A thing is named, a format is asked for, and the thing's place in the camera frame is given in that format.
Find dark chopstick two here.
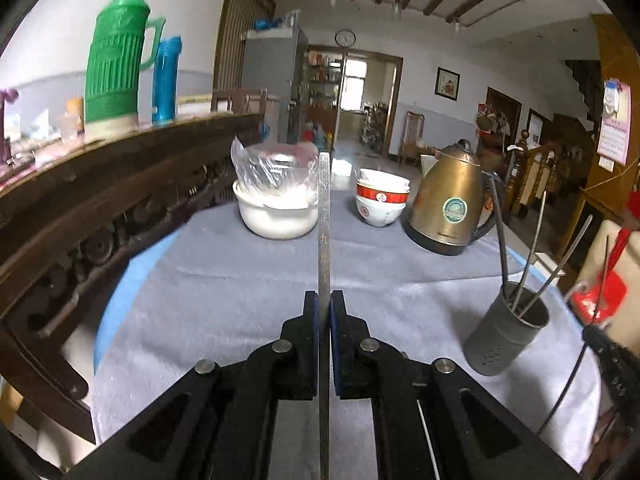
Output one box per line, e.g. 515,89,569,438
511,191,548,315

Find dark chopstick one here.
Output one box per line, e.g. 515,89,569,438
489,176,509,307

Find cream sofa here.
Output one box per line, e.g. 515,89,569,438
570,220,640,356

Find red plastic chair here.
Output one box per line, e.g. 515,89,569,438
570,188,639,324

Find dark chopstick five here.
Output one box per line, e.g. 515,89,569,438
591,236,611,324

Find dark grey utensil holder cup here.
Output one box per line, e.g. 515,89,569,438
462,282,550,376

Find grey tablecloth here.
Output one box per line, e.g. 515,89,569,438
91,192,601,468

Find dark chopstick three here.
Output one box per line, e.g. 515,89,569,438
515,214,593,318

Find gold electric kettle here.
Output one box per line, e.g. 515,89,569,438
401,139,506,256

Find red white stacked bowls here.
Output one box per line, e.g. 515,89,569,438
356,168,410,228

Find white pot with plastic bag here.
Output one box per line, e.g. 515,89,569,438
230,139,319,240

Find dark chopstick four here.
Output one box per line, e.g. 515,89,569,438
318,152,331,480

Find dark carved wooden sideboard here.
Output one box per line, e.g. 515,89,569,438
1,113,262,441

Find blue thermos bottle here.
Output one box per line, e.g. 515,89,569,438
152,36,182,125

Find grey refrigerator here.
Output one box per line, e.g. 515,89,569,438
242,26,308,144

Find green thermos jug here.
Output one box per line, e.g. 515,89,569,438
84,0,166,143

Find wall calendar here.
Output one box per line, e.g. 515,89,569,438
597,78,631,166

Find framed wall picture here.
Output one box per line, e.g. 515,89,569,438
434,67,460,101

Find round wall clock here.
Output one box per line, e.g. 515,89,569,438
334,28,357,49

